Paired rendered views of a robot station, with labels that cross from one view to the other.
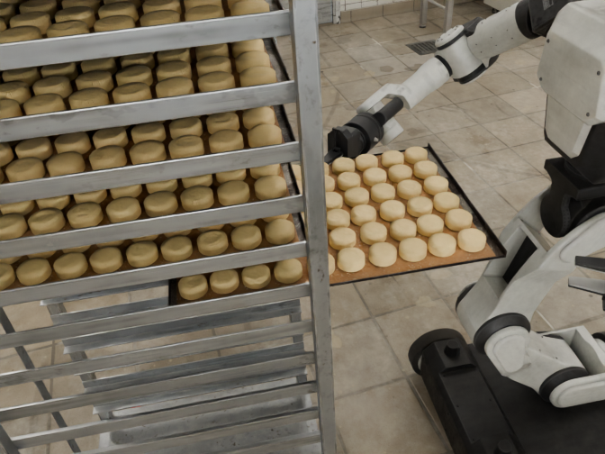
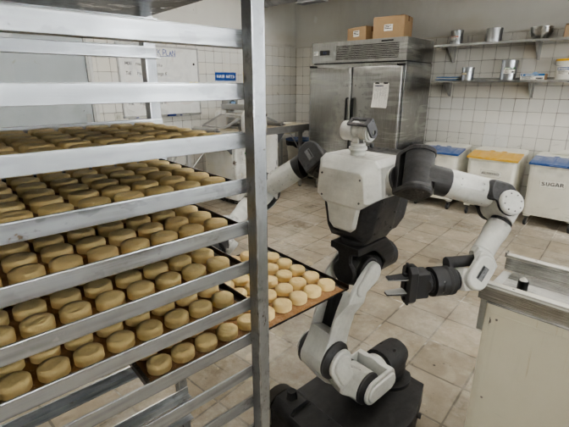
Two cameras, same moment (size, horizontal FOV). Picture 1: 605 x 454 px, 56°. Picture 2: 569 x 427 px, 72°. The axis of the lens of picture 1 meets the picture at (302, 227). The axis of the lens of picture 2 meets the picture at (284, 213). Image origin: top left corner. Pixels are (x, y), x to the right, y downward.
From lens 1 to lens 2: 0.38 m
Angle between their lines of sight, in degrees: 36
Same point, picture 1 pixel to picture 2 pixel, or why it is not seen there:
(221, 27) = (207, 141)
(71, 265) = (58, 366)
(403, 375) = not seen: outside the picture
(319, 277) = (262, 322)
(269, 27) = (234, 142)
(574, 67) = (343, 181)
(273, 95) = (234, 188)
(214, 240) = (180, 315)
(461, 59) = not seen: hidden behind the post
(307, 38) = (261, 146)
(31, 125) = (60, 221)
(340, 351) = not seen: outside the picture
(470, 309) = (311, 349)
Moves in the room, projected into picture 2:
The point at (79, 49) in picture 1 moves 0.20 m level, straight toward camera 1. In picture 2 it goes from (112, 156) to (203, 172)
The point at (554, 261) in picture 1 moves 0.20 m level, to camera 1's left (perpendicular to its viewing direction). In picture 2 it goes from (355, 297) to (311, 315)
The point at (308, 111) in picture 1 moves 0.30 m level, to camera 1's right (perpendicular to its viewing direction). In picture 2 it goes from (260, 195) to (368, 175)
